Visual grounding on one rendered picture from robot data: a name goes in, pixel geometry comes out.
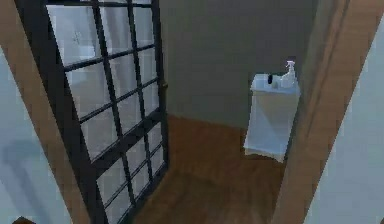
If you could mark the small black faucet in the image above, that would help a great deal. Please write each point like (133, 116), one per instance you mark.
(270, 79)

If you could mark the clear spray bottle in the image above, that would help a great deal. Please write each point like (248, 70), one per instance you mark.
(288, 78)

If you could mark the white sink cabinet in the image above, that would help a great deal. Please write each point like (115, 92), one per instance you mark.
(270, 126)

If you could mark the black framed glass door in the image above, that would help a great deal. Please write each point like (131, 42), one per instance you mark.
(63, 110)

